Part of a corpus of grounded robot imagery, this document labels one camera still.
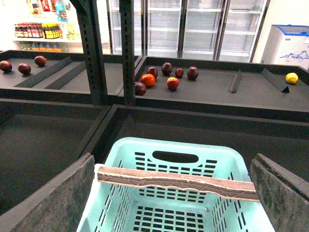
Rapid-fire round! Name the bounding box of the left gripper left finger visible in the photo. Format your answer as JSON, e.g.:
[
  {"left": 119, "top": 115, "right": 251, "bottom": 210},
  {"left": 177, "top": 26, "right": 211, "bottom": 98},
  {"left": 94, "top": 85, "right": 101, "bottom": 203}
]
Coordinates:
[{"left": 0, "top": 153, "right": 95, "bottom": 232}]

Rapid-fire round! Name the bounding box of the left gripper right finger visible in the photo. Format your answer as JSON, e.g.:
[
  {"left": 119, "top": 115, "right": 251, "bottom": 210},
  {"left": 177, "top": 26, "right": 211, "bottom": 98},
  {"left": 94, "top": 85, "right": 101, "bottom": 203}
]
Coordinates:
[{"left": 249, "top": 154, "right": 309, "bottom": 232}]

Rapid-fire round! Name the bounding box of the light blue plastic basket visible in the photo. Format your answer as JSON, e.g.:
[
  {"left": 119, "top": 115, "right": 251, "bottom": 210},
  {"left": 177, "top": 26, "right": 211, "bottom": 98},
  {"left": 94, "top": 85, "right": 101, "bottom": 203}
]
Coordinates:
[{"left": 77, "top": 137, "right": 273, "bottom": 232}]

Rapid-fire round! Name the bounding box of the red yellow apple on shelf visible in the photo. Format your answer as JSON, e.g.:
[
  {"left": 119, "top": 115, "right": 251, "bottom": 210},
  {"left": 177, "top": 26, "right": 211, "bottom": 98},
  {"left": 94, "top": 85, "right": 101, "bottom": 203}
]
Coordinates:
[{"left": 167, "top": 77, "right": 179, "bottom": 91}]

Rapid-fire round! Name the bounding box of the lower right black tray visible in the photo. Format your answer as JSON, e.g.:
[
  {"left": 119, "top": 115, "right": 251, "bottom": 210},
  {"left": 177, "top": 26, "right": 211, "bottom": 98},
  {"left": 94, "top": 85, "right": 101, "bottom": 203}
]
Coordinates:
[{"left": 84, "top": 105, "right": 309, "bottom": 180}]

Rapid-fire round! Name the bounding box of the black tray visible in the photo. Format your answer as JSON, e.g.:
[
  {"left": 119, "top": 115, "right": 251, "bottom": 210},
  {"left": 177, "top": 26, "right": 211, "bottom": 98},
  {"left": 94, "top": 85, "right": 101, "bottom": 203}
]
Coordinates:
[
  {"left": 0, "top": 50, "right": 143, "bottom": 105},
  {"left": 135, "top": 57, "right": 309, "bottom": 122},
  {"left": 84, "top": 105, "right": 309, "bottom": 180},
  {"left": 0, "top": 99, "right": 109, "bottom": 213}
]

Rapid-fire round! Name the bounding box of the lower left black tray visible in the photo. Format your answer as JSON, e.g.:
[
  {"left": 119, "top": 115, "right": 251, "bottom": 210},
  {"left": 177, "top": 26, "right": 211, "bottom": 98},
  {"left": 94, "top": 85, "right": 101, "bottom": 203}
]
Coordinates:
[{"left": 0, "top": 99, "right": 109, "bottom": 213}]

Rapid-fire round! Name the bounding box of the upper right black tray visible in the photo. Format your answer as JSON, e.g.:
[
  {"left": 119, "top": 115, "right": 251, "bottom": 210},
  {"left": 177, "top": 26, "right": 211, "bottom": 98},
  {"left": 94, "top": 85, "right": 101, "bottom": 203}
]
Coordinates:
[{"left": 135, "top": 57, "right": 309, "bottom": 122}]

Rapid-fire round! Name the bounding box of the black triangular divider right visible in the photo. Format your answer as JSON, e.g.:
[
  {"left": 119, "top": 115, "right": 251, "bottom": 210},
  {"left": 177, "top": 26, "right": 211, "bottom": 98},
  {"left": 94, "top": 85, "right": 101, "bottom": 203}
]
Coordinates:
[{"left": 261, "top": 68, "right": 290, "bottom": 93}]

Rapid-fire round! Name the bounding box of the yellow lemon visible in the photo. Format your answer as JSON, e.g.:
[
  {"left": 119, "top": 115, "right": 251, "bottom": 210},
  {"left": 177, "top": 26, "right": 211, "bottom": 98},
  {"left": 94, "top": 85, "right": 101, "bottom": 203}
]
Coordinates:
[{"left": 285, "top": 72, "right": 298, "bottom": 85}]

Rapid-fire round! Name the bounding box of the black divider middle right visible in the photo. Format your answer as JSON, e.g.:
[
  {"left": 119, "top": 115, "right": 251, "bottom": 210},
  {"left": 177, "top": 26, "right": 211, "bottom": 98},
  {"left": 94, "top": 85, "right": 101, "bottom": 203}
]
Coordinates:
[{"left": 228, "top": 70, "right": 242, "bottom": 93}]

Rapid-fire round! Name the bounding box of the black divider left long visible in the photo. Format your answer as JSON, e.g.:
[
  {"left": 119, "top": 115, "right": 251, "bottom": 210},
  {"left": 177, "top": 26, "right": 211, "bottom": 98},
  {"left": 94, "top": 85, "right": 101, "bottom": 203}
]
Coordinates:
[{"left": 15, "top": 57, "right": 72, "bottom": 88}]

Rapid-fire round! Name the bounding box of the upper left black tray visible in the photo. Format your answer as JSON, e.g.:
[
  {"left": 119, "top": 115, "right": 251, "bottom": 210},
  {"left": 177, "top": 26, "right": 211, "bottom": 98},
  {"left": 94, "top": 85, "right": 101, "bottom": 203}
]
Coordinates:
[{"left": 0, "top": 50, "right": 143, "bottom": 105}]

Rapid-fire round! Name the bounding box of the dark red fruit front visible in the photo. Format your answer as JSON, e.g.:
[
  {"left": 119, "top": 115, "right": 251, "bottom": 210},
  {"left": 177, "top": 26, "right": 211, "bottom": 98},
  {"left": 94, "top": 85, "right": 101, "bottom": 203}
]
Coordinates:
[{"left": 135, "top": 82, "right": 147, "bottom": 96}]

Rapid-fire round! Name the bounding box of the dark red fruit far left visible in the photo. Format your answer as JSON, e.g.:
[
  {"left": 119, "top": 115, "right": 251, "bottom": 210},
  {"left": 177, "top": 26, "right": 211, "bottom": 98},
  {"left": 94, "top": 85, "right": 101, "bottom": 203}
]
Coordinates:
[{"left": 0, "top": 60, "right": 13, "bottom": 73}]

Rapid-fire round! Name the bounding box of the white blue chest freezer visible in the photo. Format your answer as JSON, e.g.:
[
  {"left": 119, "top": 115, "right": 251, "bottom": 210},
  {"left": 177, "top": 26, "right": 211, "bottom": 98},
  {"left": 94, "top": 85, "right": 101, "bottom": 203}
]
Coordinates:
[{"left": 261, "top": 25, "right": 309, "bottom": 69}]

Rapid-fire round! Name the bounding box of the dark red fruit right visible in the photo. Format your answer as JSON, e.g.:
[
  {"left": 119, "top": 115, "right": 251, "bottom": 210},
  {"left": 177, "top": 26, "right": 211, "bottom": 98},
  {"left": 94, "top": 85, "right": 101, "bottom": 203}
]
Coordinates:
[{"left": 187, "top": 66, "right": 199, "bottom": 81}]

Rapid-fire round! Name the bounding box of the small red fruit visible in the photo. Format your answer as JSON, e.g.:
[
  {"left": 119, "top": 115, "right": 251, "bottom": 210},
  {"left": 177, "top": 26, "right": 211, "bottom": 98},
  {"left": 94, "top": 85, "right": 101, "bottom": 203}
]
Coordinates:
[{"left": 175, "top": 68, "right": 184, "bottom": 79}]

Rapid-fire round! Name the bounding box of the dark red fruit behind orange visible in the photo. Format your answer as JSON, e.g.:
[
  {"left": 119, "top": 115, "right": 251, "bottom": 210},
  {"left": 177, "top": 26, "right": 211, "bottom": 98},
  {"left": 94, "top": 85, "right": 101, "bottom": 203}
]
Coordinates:
[{"left": 146, "top": 66, "right": 158, "bottom": 79}]

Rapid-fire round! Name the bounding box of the dark red fruit back middle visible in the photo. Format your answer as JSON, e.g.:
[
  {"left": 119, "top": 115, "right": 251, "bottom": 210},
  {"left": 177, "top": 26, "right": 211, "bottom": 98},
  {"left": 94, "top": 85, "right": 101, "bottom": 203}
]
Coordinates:
[{"left": 161, "top": 62, "right": 172, "bottom": 76}]

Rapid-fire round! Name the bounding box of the yellow label bottles row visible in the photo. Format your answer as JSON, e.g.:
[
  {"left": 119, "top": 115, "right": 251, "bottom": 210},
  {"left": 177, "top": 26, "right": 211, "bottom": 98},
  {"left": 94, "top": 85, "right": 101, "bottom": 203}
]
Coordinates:
[{"left": 42, "top": 23, "right": 60, "bottom": 39}]

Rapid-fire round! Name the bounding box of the dark sauce bottles row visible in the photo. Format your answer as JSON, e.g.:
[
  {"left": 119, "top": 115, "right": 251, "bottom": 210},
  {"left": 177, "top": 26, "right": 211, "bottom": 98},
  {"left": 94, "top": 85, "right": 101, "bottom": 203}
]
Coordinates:
[{"left": 14, "top": 23, "right": 43, "bottom": 38}]

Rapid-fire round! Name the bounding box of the glass door refrigerator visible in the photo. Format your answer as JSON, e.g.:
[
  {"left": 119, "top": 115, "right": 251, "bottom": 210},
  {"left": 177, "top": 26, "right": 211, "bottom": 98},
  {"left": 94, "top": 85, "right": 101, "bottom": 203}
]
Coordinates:
[{"left": 106, "top": 0, "right": 271, "bottom": 63}]

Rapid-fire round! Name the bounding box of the black perforated post left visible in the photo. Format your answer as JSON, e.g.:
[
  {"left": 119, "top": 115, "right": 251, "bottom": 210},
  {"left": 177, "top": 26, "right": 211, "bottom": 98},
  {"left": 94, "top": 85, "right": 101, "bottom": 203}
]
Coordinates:
[{"left": 71, "top": 0, "right": 108, "bottom": 105}]

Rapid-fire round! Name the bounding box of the black perforated post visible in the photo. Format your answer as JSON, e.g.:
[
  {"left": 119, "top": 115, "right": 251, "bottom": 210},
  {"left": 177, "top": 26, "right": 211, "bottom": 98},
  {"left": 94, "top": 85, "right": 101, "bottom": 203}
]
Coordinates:
[
  {"left": 119, "top": 0, "right": 135, "bottom": 105},
  {"left": 71, "top": 0, "right": 108, "bottom": 105}
]

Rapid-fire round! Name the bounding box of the black perforated post middle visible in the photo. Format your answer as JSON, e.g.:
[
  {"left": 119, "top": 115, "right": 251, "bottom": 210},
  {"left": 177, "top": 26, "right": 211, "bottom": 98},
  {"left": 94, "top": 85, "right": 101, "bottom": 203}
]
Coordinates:
[{"left": 119, "top": 0, "right": 135, "bottom": 105}]

